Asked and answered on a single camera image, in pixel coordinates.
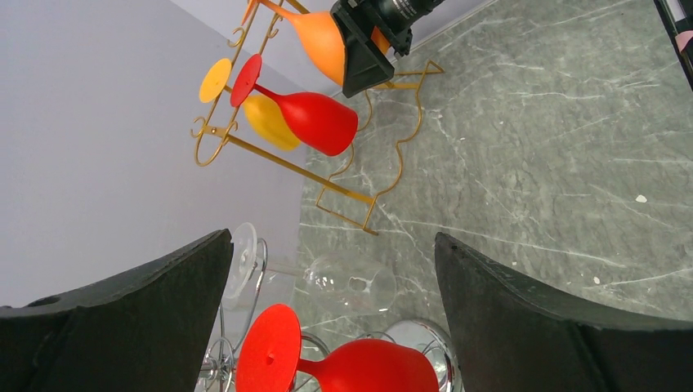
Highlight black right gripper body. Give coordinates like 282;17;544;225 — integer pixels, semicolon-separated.
330;0;443;56

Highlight orange plastic goblet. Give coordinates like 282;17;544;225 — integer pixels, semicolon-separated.
199;58;300;151
240;0;392;87

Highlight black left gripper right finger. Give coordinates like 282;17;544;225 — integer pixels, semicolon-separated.
435;232;692;391

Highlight gold wine glass rack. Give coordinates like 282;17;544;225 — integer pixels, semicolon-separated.
189;0;446;238

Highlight orange plastic goblet back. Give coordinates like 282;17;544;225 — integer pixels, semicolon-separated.
199;58;300;151

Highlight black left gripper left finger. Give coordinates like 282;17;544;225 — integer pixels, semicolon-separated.
1;229;234;391

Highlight clear ribbed wine glass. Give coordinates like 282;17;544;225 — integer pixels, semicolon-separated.
221;222;397;316

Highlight chrome wine glass rack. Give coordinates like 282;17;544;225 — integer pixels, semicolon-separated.
194;238;461;392

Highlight red plastic goblet back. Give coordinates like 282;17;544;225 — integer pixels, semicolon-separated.
235;304;439;391

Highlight red plastic goblet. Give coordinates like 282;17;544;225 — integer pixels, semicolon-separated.
230;54;359;156
235;304;439;391

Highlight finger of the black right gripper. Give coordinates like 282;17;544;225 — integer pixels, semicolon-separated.
330;7;395;98

